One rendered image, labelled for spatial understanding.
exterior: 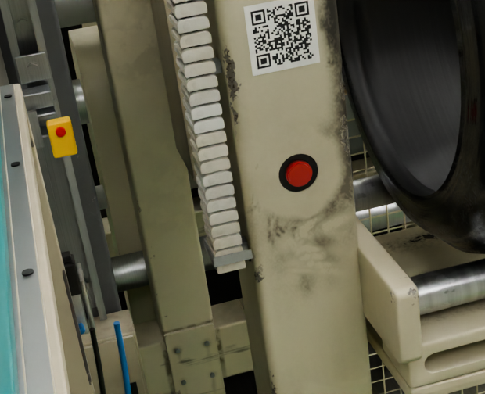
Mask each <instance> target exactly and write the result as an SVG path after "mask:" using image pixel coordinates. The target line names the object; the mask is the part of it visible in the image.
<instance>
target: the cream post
mask: <svg viewBox="0 0 485 394"><path fill-rule="evenodd" d="M204 1H205V3H206V4H207V13H204V15H205V16H206V17H207V18H208V20H209V24H210V27H209V28H207V29H208V31H209V32H210V34H211V38H212V42H211V43H209V45H210V46H211V47H212V48H213V50H214V57H213V58H216V57H218V58H219V60H220V61H221V67H222V73H218V74H215V75H216V77H217V82H218V86H217V87H216V88H217V89H218V91H219V93H220V97H221V99H220V100H219V101H218V102H219V103H220V104H221V108H222V114H221V117H222V118H223V121H224V125H225V127H224V128H222V129H223V130H224V131H225V134H226V138H227V141H225V144H226V145H227V146H228V155H227V157H228V158H229V161H230V168H229V170H230V171H231V172H232V179H233V180H232V181H231V182H232V184H233V187H234V190H235V193H234V194H233V196H234V197H235V202H236V207H235V208H236V210H237V213H238V216H239V219H238V220H237V221H238V222H239V226H240V231H241V236H245V238H246V240H247V242H248V248H249V249H251V250H252V255H253V259H251V261H249V260H244V261H245V264H246V267H245V268H243V269H239V280H240V284H241V290H242V300H243V305H244V310H245V315H246V325H247V331H248V336H249V341H250V351H251V356H252V361H253V371H254V376H255V382H256V387H257V394H372V382H371V373H370V364H369V355H368V339H367V330H366V321H365V315H364V311H363V303H362V295H361V281H360V270H359V260H358V251H357V249H358V236H357V220H356V211H355V202H354V186H353V177H352V168H351V159H350V143H349V134H348V126H347V109H346V100H345V93H344V89H343V79H342V58H341V49H340V33H339V24H338V15H337V6H336V0H314V10H315V18H316V26H317V34H318V48H319V56H320V63H313V64H309V65H306V66H298V67H294V68H291V69H287V70H280V71H275V72H272V73H265V74H261V75H257V76H253V73H252V66H251V61H250V50H249V43H248V37H247V31H246V20H245V14H244V8H243V7H245V6H249V5H256V4H261V3H265V2H273V1H277V0H204ZM296 160H303V161H305V162H307V163H308V164H309V165H310V166H311V169H312V177H311V179H310V181H309V182H308V183H307V184H305V185H304V186H300V187H295V186H292V185H291V184H290V183H289V182H288V181H287V180H286V168H287V167H288V165H290V164H291V163H292V162H294V161H296Z"/></svg>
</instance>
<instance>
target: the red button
mask: <svg viewBox="0 0 485 394"><path fill-rule="evenodd" d="M311 177H312V169H311V166H310V165H309V164H308V163H307V162H305V161H303V160H296V161H294V162H292V163H291V164H290V165H288V167H287V168H286V180H287V181H288V182H289V183H290V184H291V185H292V186H295V187H300V186H304V185H305V184H307V183H308V182H309V181H310V179H311Z"/></svg>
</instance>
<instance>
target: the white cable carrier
mask: <svg viewBox="0 0 485 394"><path fill-rule="evenodd" d="M167 7H168V8H169V9H170V10H171V12H170V13H169V20H170V23H172V24H173V25H174V26H173V27H172V28H171V33H172V36H173V38H175V41H174V50H175V51H176V53H177V56H176V63H177V65H178V66H179V68H180V69H179V71H178V76H179V79H180V80H181V81H182V83H181V92H182V93H183V95H184V97H183V100H182V101H183V105H184V107H185V108H186V111H185V118H186V120H187V121H188V122H189V123H188V126H187V128H188V132H189V133H190V135H191V137H190V138H189V142H190V145H191V146H192V148H193V150H192V158H193V159H194V161H195V163H194V168H195V172H196V173H197V175H196V183H197V184H198V185H199V188H198V194H199V197H200V198H201V200H200V205H201V208H202V210H203V220H204V222H205V225H204V229H205V232H206V234H207V237H206V240H207V244H208V246H209V247H210V250H211V252H212V253H213V255H214V257H217V256H223V255H227V254H230V253H236V252H239V251H243V250H247V249H249V248H248V242H247V240H246V238H245V236H241V235H240V233H239V232H240V226H239V222H238V221H237V220H238V219H239V216H238V213H237V210H236V208H235V207H236V202H235V197H234V196H233V194H234V193H235V190H234V187H233V184H232V182H231V181H232V180H233V179H232V172H231V171H230V170H229V168H230V161H229V158H228V157H227V155H228V146H227V145H226V144H225V141H227V138H226V134H225V131H224V130H223V129H222V128H224V127H225V125H224V121H223V118H222V117H221V114H222V108H221V104H220V103H219V102H218V101H219V100H220V99H221V97H220V93H219V91H218V89H217V88H216V87H217V86H218V82H217V77H216V75H215V74H218V73H222V67H221V61H220V60H219V58H218V57H216V58H213V57H214V50H213V48H212V47H211V46H210V45H209V43H211V42H212V38H211V34H210V32H209V31H208V29H207V28H209V27H210V24H209V20H208V18H207V17H206V16H205V15H204V13H207V4H206V3H205V1H204V0H167ZM245 267H246V264H245V261H244V260H243V261H239V262H236V263H230V264H227V265H223V266H219V267H215V268H216V270H217V272H218V273H219V274H223V273H227V272H230V271H234V270H239V269H243V268H245Z"/></svg>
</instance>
